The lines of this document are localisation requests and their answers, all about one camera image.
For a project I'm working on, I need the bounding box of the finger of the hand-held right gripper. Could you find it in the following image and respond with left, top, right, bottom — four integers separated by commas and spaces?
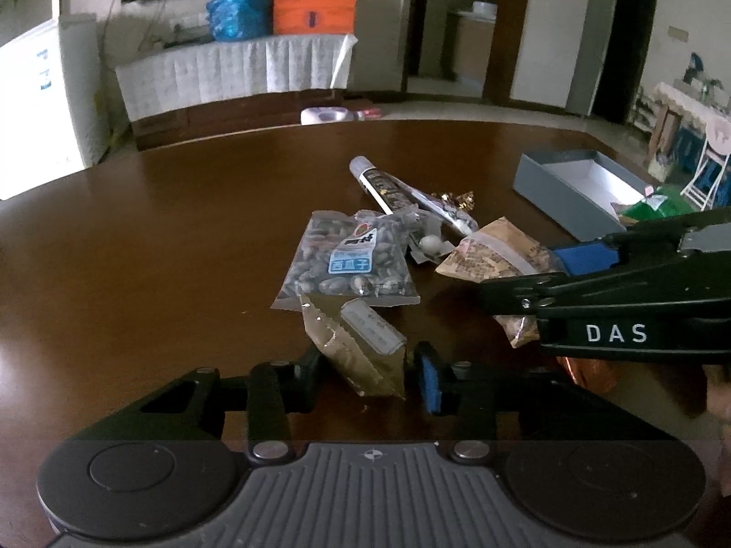
553, 208, 731, 278
478, 251, 731, 318

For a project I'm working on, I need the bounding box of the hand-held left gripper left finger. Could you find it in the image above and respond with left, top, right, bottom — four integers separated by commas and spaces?
80, 347, 324, 464

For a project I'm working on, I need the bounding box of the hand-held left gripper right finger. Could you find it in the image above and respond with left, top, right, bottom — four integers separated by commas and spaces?
416, 342, 646, 466

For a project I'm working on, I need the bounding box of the olive foil snack packet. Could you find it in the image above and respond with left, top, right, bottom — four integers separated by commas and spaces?
300, 294, 409, 399

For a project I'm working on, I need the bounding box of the grey cardboard box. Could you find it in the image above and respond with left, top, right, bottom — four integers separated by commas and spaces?
512, 149, 652, 242

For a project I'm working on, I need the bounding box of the orange foil wrapper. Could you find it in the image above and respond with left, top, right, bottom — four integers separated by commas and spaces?
556, 355, 620, 394

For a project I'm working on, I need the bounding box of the green snack packet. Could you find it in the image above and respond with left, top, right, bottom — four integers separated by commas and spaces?
617, 185, 706, 226

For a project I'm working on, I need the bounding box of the brown snack packet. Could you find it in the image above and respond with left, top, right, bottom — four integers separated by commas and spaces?
435, 217, 566, 349

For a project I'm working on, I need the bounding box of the clear sunflower seed packet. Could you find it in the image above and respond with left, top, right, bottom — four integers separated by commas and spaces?
271, 210, 422, 312

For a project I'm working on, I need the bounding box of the white ball candy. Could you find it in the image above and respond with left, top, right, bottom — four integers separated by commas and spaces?
407, 231, 455, 266

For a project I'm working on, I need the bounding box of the person's right hand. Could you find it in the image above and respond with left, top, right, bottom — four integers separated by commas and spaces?
704, 362, 731, 496

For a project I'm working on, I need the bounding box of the gold candy wrapper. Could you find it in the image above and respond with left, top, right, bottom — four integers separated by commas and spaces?
431, 190, 476, 209

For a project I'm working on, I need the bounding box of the white folding chair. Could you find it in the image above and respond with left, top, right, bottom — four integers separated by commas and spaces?
679, 120, 731, 212

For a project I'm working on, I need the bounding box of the side table with cloth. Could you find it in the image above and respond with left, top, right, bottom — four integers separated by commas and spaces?
645, 81, 731, 155

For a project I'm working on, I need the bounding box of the long patterned tube packet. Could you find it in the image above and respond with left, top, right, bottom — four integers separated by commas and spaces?
348, 155, 481, 235

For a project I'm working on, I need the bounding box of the purple white bottle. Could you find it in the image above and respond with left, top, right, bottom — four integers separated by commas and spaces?
300, 105, 366, 125

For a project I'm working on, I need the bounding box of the dark wooden tv cabinet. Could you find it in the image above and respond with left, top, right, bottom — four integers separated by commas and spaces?
131, 88, 344, 152

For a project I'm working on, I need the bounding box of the white clothed side table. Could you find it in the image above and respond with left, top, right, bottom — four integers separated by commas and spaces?
114, 33, 360, 122

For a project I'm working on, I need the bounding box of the blue plastic bag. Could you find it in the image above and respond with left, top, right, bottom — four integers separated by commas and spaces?
206, 0, 274, 42

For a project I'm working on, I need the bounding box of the orange cardboard box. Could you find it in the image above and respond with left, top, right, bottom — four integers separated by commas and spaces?
272, 0, 360, 36

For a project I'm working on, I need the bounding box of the white chest freezer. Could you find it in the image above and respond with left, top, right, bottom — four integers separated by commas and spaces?
0, 17, 86, 200

